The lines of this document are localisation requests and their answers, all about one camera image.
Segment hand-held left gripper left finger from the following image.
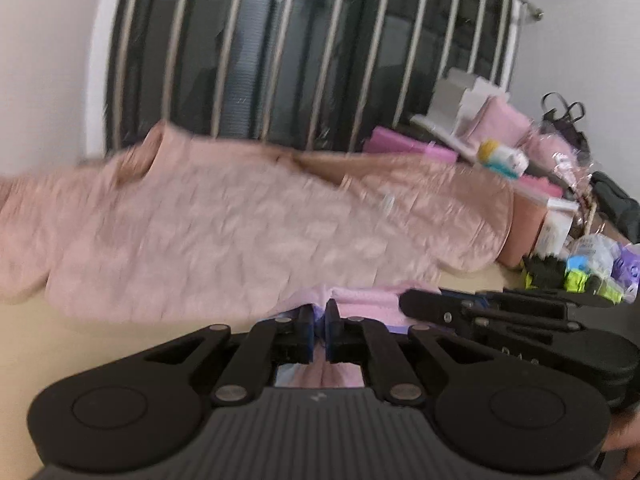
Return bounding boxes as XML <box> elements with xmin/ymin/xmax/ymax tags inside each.
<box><xmin>144</xmin><ymin>305</ymin><xmax>315</xmax><ymax>407</ymax></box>

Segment dark green bag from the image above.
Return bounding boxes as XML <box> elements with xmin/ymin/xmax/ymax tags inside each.
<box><xmin>590</xmin><ymin>170</ymin><xmax>640</xmax><ymax>247</ymax></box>

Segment white and yellow bottle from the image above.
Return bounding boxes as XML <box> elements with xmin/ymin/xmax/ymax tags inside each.
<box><xmin>477</xmin><ymin>140</ymin><xmax>530</xmax><ymax>179</ymax></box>

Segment pink and blue garment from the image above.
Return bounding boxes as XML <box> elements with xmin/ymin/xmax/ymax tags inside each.
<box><xmin>272</xmin><ymin>282</ymin><xmax>453</xmax><ymax>392</ymax></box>

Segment white boxes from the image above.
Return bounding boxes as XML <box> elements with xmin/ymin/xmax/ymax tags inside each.
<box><xmin>410</xmin><ymin>67</ymin><xmax>507</xmax><ymax>147</ymax></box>

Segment neon yellow black cloth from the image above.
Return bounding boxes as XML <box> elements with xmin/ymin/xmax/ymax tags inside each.
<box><xmin>522</xmin><ymin>254</ymin><xmax>624</xmax><ymax>305</ymax></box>

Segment crinkled clear wrapper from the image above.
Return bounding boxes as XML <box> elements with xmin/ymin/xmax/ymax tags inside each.
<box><xmin>524</xmin><ymin>124</ymin><xmax>597</xmax><ymax>197</ymax></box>

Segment beige quilted jacket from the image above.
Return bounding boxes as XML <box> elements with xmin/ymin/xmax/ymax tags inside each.
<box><xmin>0</xmin><ymin>120</ymin><xmax>516</xmax><ymax>322</ymax></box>

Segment clear plastic bag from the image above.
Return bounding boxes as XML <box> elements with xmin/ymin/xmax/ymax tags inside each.
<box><xmin>569</xmin><ymin>232</ymin><xmax>640</xmax><ymax>302</ymax></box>

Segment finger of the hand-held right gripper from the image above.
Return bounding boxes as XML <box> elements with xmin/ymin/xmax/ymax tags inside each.
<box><xmin>439</xmin><ymin>286</ymin><xmax>619</xmax><ymax>312</ymax></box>
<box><xmin>399</xmin><ymin>289</ymin><xmax>587</xmax><ymax>344</ymax></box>

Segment white carton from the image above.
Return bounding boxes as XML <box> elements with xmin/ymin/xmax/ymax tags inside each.
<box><xmin>532</xmin><ymin>199</ymin><xmax>580</xmax><ymax>257</ymax></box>

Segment metal bar railing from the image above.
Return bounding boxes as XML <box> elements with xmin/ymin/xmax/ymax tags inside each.
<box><xmin>107</xmin><ymin>0</ymin><xmax>545</xmax><ymax>155</ymax></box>

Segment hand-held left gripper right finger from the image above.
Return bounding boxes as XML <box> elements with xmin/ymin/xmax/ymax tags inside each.
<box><xmin>325</xmin><ymin>299</ymin><xmax>496</xmax><ymax>407</ymax></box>

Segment person's right hand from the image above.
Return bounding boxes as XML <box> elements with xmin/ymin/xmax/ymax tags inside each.
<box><xmin>604</xmin><ymin>402</ymin><xmax>640</xmax><ymax>468</ymax></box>

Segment dark window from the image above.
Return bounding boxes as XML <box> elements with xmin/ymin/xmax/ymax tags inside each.
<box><xmin>107</xmin><ymin>0</ymin><xmax>517</xmax><ymax>153</ymax></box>

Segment black handled bag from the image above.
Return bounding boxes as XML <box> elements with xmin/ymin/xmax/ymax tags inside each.
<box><xmin>542</xmin><ymin>92</ymin><xmax>592</xmax><ymax>147</ymax></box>

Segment magenta flat pack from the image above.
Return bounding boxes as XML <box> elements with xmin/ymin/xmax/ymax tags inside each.
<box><xmin>362</xmin><ymin>127</ymin><xmax>459</xmax><ymax>165</ymax></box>

